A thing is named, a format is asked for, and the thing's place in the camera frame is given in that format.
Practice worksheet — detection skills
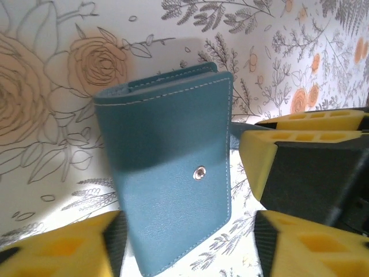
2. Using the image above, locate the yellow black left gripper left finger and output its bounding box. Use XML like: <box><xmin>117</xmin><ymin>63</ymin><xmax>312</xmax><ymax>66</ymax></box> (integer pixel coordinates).
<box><xmin>0</xmin><ymin>209</ymin><xmax>129</xmax><ymax>277</ymax></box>

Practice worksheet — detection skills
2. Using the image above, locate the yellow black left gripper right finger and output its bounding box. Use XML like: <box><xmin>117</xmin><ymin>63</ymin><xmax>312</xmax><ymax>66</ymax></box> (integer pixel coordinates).
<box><xmin>253</xmin><ymin>209</ymin><xmax>369</xmax><ymax>277</ymax></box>

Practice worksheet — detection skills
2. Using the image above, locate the blue-grey cloth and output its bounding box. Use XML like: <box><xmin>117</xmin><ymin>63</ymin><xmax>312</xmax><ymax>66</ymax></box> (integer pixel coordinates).
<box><xmin>93</xmin><ymin>61</ymin><xmax>242</xmax><ymax>277</ymax></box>

